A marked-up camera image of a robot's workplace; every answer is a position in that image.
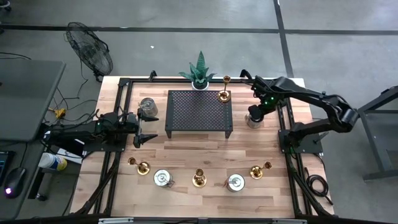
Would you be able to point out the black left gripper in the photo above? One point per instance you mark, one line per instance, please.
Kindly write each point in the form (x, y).
(131, 122)

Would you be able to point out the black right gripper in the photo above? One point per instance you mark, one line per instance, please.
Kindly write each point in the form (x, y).
(267, 99)

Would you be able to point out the green label candle tin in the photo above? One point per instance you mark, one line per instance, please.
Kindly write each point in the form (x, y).
(253, 124)

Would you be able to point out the ribbed silver candle tin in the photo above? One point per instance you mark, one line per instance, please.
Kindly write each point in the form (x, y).
(149, 107)

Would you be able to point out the jasmine musk scented candle tin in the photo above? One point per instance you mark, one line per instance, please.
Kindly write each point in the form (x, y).
(162, 178)

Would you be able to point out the orange label candle tin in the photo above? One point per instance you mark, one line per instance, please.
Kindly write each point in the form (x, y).
(235, 183)

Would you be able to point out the tall gold candlestick holder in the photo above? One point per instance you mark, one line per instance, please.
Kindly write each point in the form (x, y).
(199, 181)

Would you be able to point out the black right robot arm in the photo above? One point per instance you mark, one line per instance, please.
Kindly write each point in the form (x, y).
(326, 102)

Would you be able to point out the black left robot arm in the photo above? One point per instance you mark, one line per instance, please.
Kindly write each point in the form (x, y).
(81, 133)

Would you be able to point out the black table clamp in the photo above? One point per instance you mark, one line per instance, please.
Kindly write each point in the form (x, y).
(245, 74)
(152, 75)

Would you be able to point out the black perforated metal stand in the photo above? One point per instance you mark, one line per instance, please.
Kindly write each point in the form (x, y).
(199, 115)

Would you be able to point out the white card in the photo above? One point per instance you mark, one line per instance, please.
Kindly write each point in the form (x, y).
(79, 142)

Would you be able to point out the snake plant in white pot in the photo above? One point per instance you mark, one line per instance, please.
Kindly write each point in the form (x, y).
(199, 76)

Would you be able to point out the black controller box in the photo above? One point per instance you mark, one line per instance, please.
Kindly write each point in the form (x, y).
(73, 150)

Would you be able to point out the white paper sheet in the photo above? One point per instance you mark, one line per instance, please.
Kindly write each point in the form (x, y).
(70, 155)

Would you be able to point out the yellow power plug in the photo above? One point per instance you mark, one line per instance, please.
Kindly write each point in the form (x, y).
(59, 112)

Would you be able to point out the black floor fan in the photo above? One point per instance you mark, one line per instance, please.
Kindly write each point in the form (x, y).
(90, 49)

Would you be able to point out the white wipes canister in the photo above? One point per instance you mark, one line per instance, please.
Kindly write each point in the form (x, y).
(53, 161)

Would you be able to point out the black computer mouse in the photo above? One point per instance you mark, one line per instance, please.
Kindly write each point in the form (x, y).
(15, 182)

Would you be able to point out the laptop with blue screen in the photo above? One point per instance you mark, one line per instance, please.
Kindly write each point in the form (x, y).
(4, 165)

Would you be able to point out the dark grey desk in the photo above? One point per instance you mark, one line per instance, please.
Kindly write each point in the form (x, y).
(18, 208)

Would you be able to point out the black chair base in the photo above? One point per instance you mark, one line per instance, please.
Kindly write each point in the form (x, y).
(4, 5)

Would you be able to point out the black table rail frame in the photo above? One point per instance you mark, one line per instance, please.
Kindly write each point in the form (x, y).
(161, 81)

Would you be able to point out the silver metal bracket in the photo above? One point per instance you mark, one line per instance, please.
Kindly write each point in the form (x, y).
(116, 220)
(289, 221)

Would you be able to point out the black metal table frame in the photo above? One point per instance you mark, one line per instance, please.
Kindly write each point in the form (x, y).
(373, 143)

